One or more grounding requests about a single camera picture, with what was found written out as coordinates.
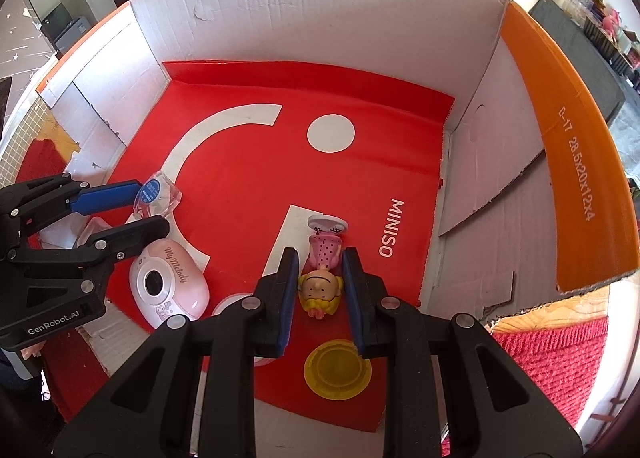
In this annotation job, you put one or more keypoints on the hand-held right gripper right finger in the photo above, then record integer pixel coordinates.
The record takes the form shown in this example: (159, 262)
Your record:
(352, 298)

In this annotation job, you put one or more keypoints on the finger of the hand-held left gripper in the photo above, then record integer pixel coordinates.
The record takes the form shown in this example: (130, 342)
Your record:
(140, 233)
(105, 198)

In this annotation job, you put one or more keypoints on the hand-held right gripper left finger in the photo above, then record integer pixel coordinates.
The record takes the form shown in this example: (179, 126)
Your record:
(286, 308)

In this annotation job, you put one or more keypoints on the clear plastic small box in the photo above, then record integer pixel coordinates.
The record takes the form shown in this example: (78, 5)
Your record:
(95, 230)

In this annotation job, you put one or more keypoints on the clear packet blue label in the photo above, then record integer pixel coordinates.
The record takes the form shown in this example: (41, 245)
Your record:
(160, 195)

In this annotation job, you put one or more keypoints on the white round lid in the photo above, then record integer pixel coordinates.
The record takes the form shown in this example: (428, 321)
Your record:
(230, 305)

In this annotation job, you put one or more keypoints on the blonde doll figurine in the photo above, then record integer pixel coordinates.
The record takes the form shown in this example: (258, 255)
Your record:
(325, 248)

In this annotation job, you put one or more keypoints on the white pink round device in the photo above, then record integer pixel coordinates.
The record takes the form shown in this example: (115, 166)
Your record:
(170, 298)

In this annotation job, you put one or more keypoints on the yellow cap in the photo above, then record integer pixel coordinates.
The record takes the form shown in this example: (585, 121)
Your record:
(335, 373)

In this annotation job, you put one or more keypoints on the orange cardboard box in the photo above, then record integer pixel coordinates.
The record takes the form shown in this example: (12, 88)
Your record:
(350, 12)

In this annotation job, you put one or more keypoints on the red paper box liner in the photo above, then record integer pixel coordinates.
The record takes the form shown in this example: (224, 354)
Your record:
(300, 177)

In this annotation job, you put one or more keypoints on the grey small cabinet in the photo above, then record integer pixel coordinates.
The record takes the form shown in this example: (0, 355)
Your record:
(70, 32)

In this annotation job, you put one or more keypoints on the red knitted mat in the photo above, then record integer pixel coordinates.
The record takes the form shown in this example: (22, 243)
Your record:
(550, 368)

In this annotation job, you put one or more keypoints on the side table with grey cloth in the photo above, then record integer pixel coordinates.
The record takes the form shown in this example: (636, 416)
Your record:
(575, 52)

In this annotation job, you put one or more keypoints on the row of cosmetics bottles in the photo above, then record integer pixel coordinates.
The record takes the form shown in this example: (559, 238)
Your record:
(600, 12)

